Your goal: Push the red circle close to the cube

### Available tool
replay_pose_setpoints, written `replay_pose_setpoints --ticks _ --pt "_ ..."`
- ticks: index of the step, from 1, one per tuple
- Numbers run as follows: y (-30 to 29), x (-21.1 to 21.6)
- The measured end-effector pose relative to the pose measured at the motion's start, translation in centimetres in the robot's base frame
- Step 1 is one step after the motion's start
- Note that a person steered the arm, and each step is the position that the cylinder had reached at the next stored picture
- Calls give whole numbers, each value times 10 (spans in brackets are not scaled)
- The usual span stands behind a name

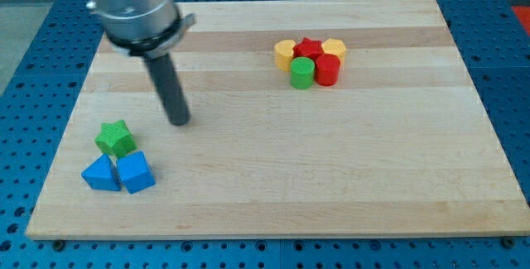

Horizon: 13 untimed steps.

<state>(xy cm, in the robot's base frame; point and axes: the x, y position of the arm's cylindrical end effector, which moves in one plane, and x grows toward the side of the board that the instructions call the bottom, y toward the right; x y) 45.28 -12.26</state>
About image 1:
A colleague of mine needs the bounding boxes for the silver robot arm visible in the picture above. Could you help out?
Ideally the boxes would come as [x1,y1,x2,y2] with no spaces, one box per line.
[86,0,196,59]

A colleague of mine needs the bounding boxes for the blue cube block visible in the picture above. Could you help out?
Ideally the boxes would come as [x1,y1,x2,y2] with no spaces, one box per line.
[117,151,156,194]

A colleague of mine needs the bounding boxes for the green cylinder block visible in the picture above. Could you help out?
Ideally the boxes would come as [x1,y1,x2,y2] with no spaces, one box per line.
[290,57,315,89]

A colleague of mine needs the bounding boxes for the yellow rounded block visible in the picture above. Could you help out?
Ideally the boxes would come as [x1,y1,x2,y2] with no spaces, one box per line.
[273,40,296,72]

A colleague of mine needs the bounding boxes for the red cylinder block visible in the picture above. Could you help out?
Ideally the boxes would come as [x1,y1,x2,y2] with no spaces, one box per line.
[315,54,341,86]

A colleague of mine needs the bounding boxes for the red star block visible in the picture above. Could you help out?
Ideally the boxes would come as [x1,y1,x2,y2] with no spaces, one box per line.
[293,37,324,60]

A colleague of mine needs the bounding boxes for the yellow hexagon block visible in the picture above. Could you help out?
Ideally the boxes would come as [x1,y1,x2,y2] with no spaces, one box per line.
[321,38,347,65]

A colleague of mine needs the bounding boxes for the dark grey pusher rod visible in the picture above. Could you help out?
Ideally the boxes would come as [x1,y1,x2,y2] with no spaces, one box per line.
[144,54,190,126]

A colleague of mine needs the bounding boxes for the wooden board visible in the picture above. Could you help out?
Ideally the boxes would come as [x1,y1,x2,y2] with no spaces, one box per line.
[26,0,529,240]

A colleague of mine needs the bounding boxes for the green star block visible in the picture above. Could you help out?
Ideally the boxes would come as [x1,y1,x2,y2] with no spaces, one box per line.
[94,120,137,158]

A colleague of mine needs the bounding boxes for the blue triangle block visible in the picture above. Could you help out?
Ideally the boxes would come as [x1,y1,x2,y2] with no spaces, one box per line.
[81,154,121,191]

